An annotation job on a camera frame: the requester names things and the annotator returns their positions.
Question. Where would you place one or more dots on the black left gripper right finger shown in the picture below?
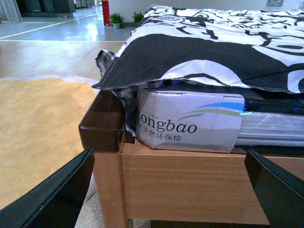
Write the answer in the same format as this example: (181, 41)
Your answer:
(279, 192)

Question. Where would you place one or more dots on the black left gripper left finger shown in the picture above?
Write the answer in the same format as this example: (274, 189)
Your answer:
(56, 202)

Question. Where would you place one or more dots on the white mattress in plastic wrap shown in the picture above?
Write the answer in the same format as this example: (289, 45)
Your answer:
(196, 121)

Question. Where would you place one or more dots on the black and white patterned duvet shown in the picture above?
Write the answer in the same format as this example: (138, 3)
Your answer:
(233, 48)

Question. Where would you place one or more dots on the left potted green plant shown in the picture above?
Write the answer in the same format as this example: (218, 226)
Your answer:
(116, 20)

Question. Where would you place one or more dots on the potted green plant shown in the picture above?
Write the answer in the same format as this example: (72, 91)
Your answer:
(116, 20)
(138, 19)

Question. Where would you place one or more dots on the red pillar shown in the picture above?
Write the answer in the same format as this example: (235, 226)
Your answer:
(106, 12)

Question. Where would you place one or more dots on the right potted green plant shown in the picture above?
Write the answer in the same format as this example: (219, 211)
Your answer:
(138, 19)

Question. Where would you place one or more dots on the wooden bed frame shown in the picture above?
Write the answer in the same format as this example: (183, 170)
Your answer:
(134, 180)

